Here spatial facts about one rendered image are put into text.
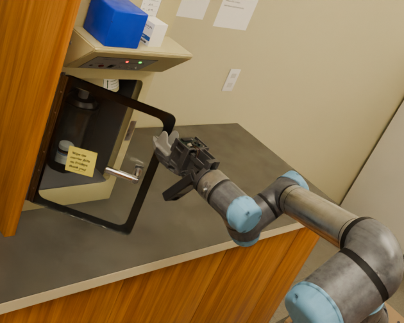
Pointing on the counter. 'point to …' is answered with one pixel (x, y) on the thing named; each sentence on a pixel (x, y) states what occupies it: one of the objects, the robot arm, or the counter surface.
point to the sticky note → (81, 161)
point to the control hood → (83, 39)
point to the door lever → (124, 173)
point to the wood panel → (20, 94)
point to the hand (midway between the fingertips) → (156, 141)
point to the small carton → (153, 32)
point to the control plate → (117, 63)
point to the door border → (47, 136)
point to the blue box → (115, 22)
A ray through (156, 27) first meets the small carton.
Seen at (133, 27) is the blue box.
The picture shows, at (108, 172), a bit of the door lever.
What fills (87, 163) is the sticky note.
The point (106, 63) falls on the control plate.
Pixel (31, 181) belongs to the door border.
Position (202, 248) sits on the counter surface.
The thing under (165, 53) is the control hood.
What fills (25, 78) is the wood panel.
